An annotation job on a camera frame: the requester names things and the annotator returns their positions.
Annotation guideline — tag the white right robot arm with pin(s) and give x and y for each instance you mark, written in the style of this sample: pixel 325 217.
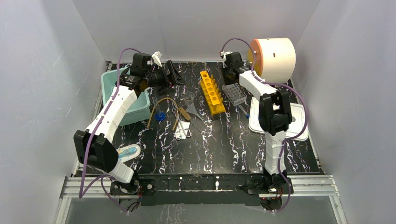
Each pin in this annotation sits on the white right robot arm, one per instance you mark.
pixel 274 114

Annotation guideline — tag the clear plastic funnel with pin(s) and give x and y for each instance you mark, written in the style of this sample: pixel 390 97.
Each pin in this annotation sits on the clear plastic funnel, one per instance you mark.
pixel 192 109

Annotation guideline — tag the white plastic bin lid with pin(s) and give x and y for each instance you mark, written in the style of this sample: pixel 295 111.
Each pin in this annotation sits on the white plastic bin lid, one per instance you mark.
pixel 298 118

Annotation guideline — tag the yellow test tube rack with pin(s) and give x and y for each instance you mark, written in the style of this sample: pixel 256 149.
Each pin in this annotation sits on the yellow test tube rack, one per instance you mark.
pixel 211 93

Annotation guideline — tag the cream cylindrical drum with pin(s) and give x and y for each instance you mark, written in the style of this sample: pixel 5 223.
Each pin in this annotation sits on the cream cylindrical drum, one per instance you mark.
pixel 275 59

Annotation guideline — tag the aluminium frame rail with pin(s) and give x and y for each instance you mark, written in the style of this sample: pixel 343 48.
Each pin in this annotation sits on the aluminium frame rail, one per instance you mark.
pixel 301 185

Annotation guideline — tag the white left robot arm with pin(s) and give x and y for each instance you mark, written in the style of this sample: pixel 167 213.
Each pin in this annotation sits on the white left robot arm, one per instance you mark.
pixel 94 144

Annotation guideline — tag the brown rubber tubing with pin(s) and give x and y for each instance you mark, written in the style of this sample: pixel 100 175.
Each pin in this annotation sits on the brown rubber tubing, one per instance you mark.
pixel 157 108

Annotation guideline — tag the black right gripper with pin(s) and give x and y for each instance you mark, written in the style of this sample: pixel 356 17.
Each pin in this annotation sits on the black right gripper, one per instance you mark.
pixel 226 81

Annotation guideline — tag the blue round cap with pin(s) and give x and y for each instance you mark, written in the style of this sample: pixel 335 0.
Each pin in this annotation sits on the blue round cap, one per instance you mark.
pixel 160 116

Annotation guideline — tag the clear acrylic tube rack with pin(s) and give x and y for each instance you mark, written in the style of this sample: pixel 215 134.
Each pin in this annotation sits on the clear acrylic tube rack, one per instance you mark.
pixel 234 94

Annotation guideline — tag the packaged blue pipette bulb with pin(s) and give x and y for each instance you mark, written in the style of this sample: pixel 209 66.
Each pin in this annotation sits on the packaged blue pipette bulb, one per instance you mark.
pixel 129 152

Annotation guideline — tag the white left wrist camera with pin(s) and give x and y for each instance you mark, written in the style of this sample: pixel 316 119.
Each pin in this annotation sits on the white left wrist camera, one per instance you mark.
pixel 156 58

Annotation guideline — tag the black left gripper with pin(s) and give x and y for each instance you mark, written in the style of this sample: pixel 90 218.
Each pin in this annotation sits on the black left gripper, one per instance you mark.
pixel 168 76

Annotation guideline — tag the teal plastic bin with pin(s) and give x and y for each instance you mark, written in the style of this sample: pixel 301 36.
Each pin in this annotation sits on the teal plastic bin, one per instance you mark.
pixel 136 107

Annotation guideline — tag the clear glass beaker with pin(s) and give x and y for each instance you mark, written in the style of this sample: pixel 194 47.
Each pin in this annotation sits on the clear glass beaker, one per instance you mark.
pixel 188 98

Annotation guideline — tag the brown test tube brush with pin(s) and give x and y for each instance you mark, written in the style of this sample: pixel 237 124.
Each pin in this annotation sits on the brown test tube brush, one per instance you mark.
pixel 185 114

